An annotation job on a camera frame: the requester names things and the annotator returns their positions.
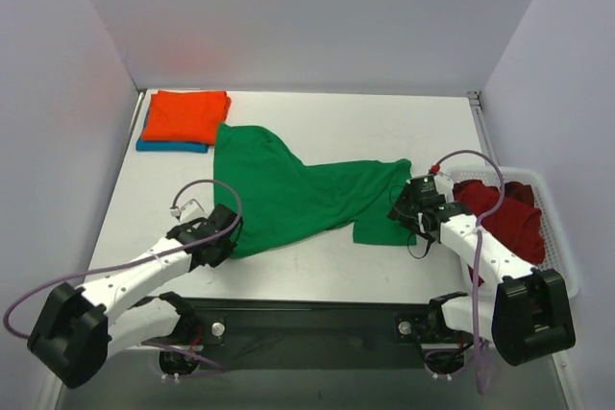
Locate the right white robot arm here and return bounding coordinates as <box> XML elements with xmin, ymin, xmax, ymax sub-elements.
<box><xmin>388</xmin><ymin>174</ymin><xmax>576</xmax><ymax>366</ymax></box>

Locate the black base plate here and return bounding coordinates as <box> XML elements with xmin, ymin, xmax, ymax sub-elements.
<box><xmin>152</xmin><ymin>293</ymin><xmax>473</xmax><ymax>374</ymax></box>

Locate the white plastic basket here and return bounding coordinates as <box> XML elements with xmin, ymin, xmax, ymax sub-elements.
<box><xmin>445</xmin><ymin>165</ymin><xmax>579</xmax><ymax>300</ymax></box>

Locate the black thin cable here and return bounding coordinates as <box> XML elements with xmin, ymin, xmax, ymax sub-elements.
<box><xmin>386</xmin><ymin>183</ymin><xmax>433</xmax><ymax>260</ymax></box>

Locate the dark red t shirt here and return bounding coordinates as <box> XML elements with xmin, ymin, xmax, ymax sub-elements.
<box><xmin>453</xmin><ymin>180</ymin><xmax>546</xmax><ymax>265</ymax></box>

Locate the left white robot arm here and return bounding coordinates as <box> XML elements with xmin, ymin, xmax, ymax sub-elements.
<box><xmin>27</xmin><ymin>205</ymin><xmax>243</xmax><ymax>389</ymax></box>

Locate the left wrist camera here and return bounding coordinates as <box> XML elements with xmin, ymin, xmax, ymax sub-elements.
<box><xmin>170</xmin><ymin>199</ymin><xmax>205</xmax><ymax>223</ymax></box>

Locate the folded blue t shirt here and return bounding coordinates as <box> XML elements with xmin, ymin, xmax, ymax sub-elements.
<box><xmin>135</xmin><ymin>138</ymin><xmax>209</xmax><ymax>154</ymax></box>

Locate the green t shirt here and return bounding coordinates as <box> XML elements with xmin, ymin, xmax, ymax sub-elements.
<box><xmin>213</xmin><ymin>124</ymin><xmax>415</xmax><ymax>259</ymax></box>

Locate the folded orange t shirt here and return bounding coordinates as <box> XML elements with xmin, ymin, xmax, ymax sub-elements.
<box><xmin>142</xmin><ymin>90</ymin><xmax>232</xmax><ymax>146</ymax></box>

